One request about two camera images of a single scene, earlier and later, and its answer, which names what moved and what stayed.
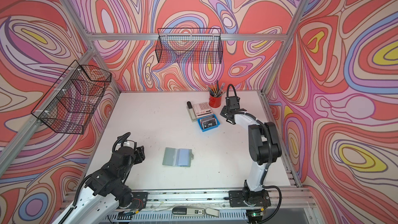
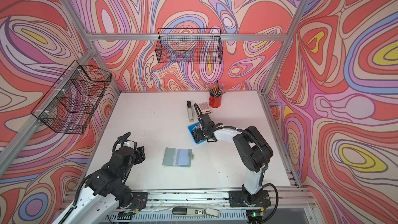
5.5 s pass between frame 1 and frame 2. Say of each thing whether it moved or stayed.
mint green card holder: stayed
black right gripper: moved
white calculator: stayed
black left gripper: stayed
